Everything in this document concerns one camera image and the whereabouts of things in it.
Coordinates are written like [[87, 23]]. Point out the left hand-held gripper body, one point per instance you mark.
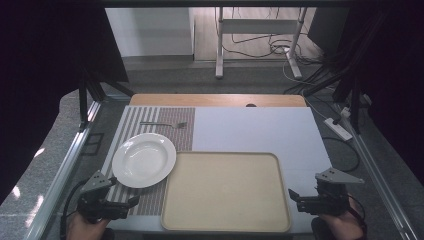
[[96, 200]]

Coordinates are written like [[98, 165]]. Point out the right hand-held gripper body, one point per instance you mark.
[[328, 200]]

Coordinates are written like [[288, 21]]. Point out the person's right hand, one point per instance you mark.
[[343, 226]]

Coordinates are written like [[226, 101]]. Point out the person's left hand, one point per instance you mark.
[[83, 230]]

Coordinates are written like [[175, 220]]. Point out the white plate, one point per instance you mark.
[[144, 160]]

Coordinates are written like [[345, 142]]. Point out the white power strip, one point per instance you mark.
[[338, 129]]

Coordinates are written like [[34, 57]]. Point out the beige tray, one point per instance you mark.
[[226, 191]]

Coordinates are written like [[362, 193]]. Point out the white table cover sheet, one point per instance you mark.
[[253, 130]]

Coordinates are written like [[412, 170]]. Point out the silver fork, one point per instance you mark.
[[166, 124]]

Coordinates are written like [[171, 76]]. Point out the striped placemat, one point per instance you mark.
[[176, 120]]

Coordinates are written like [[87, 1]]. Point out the black curtain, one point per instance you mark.
[[43, 83], [390, 83]]

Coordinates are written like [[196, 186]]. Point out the wooden table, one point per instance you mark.
[[216, 100]]

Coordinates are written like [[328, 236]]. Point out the white cabinet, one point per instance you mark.
[[150, 31]]

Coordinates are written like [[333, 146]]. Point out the aluminium frame rail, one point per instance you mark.
[[63, 170], [380, 180]]

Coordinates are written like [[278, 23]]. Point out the white desk frame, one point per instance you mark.
[[256, 26]]

